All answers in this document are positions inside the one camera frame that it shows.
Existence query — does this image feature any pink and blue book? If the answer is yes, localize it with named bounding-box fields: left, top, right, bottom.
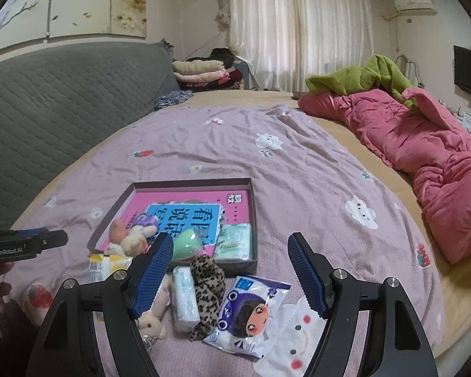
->
left=98, top=190, right=252, bottom=262

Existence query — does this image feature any green tissue pack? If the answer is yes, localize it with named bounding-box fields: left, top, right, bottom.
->
left=214, top=223, right=252, bottom=262

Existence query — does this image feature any leopard print scrunchie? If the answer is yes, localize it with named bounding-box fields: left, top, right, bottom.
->
left=188, top=254, right=227, bottom=342

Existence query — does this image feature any white tissue packet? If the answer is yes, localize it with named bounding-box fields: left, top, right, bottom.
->
left=171, top=266, right=202, bottom=332

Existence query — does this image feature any peach makeup sponge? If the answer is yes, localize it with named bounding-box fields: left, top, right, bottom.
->
left=109, top=218, right=127, bottom=243

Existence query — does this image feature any floral wall mural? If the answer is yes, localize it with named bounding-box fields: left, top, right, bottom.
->
left=0, top=0, right=148, bottom=53

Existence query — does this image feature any grey quilted headboard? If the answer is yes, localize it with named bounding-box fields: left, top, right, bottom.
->
left=0, top=41, right=181, bottom=232

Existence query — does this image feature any pink folded blanket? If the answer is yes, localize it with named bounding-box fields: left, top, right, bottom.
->
left=175, top=68, right=230, bottom=84

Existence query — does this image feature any dark cardboard box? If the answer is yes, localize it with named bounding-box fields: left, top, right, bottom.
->
left=87, top=178, right=257, bottom=276

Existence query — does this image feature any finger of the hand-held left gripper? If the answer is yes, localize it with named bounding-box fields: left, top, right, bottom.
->
left=0, top=228, right=51, bottom=240
left=33, top=230, right=68, bottom=251

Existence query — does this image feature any blue patterned cloth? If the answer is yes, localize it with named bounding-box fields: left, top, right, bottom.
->
left=154, top=90, right=193, bottom=112

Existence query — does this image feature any cream folded blanket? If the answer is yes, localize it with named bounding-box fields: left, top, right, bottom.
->
left=172, top=60, right=224, bottom=74

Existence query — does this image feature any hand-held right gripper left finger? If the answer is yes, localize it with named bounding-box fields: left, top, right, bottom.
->
left=25, top=232, right=174, bottom=377

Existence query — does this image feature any white air conditioner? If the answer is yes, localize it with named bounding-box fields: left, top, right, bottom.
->
left=392, top=0, right=436, bottom=13

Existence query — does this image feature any cartoon printed tissue packet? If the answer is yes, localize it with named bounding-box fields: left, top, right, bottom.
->
left=203, top=276, right=292, bottom=361

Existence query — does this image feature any plush toy with lavender bow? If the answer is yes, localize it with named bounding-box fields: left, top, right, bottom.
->
left=120, top=228, right=150, bottom=258

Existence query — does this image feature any small plush bear with chain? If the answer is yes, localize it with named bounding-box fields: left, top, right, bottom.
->
left=137, top=273, right=172, bottom=341

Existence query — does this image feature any purple satin scrunchie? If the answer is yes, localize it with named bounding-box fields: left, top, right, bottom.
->
left=131, top=213, right=160, bottom=237

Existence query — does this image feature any metal chair frame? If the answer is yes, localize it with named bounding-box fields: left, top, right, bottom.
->
left=394, top=54, right=425, bottom=87

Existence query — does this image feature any white curtain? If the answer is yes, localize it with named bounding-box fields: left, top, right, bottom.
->
left=216, top=0, right=373, bottom=93

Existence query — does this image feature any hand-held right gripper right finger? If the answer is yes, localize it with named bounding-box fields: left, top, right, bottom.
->
left=288, top=232, right=436, bottom=377

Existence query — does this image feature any green blanket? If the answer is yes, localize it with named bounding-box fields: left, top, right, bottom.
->
left=305, top=54, right=419, bottom=108

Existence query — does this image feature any lavender printed blanket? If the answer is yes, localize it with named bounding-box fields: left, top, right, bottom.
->
left=0, top=104, right=444, bottom=377

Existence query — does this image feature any yellow and white snack packet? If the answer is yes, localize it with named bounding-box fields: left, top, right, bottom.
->
left=88, top=253, right=134, bottom=283

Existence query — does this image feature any pink quilt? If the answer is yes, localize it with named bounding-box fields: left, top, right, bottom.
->
left=298, top=88, right=471, bottom=265

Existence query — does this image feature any dark clothes pile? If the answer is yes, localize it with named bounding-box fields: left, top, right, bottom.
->
left=178, top=48, right=246, bottom=92

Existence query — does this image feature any green egg-shaped sponge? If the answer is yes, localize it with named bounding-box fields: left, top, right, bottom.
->
left=171, top=230, right=205, bottom=260

